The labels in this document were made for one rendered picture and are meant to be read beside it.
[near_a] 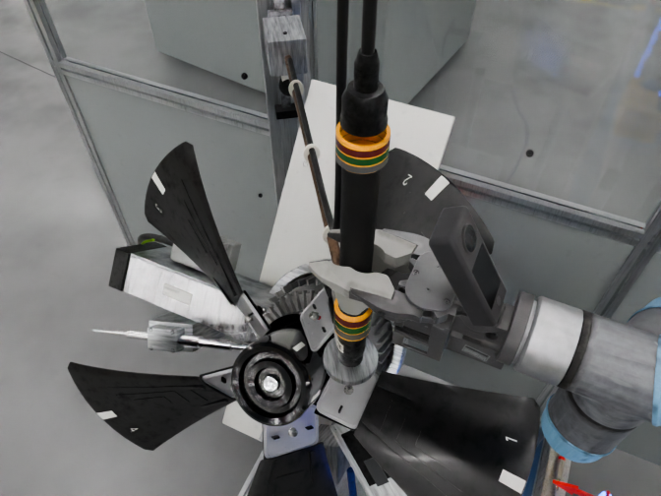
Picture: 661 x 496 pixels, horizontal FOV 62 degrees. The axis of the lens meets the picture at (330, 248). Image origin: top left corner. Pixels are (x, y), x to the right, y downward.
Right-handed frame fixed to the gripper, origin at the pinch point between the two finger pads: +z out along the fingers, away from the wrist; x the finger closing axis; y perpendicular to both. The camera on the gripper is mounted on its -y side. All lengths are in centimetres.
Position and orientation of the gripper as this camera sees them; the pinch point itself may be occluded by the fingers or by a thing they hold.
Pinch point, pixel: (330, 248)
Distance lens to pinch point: 56.4
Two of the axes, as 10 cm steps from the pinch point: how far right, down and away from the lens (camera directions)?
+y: -0.1, 6.4, 7.6
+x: 4.2, -6.9, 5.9
